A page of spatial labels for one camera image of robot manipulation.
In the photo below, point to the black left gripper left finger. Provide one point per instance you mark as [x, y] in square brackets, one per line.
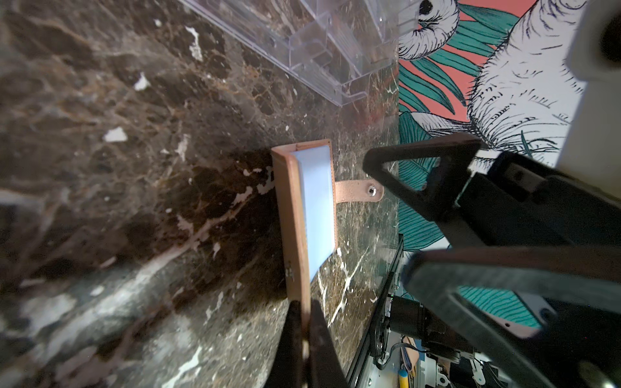
[288, 365]

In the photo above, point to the clear acrylic organizer box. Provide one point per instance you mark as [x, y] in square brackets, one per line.
[332, 47]

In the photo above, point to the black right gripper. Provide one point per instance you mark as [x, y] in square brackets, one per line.
[526, 228]

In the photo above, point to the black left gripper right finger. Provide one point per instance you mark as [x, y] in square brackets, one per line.
[323, 366]

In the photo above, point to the black front mounting rail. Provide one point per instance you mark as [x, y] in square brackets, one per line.
[371, 345]

